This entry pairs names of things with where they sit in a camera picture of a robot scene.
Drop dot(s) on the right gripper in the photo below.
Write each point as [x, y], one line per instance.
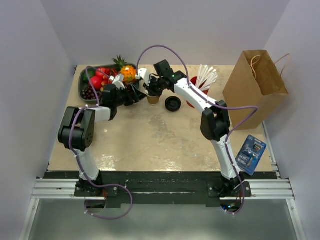
[149, 88]

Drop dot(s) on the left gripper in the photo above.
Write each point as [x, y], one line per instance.
[133, 98]

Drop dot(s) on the brown paper cup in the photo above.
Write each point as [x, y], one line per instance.
[153, 100]

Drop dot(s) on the black cup lid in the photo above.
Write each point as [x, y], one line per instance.
[173, 104]

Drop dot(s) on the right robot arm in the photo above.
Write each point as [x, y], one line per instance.
[215, 122]

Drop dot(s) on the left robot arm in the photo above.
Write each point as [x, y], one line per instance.
[77, 130]

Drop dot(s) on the orange toy pineapple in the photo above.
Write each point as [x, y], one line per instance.
[126, 69]

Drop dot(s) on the red cherries cluster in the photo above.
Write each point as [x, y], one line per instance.
[108, 79]

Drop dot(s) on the red plastic cup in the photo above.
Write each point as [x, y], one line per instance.
[194, 81]

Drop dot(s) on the red apple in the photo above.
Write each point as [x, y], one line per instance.
[97, 82]
[102, 72]

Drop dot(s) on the grey fruit tray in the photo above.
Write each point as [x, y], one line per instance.
[82, 84]

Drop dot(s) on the dark grape bunch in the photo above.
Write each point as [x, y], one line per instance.
[89, 94]

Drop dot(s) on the green lime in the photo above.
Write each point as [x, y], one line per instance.
[88, 75]

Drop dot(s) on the brown paper bag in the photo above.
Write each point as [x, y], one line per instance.
[255, 81]

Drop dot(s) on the blue razor package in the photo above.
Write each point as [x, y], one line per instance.
[250, 154]

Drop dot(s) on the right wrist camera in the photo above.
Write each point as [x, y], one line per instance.
[143, 74]

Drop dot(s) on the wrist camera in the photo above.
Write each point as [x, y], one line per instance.
[143, 74]
[118, 81]

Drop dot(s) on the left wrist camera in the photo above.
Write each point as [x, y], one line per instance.
[118, 81]

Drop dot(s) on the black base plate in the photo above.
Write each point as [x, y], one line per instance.
[161, 188]

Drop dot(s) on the aluminium frame rail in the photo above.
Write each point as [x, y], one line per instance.
[162, 146]

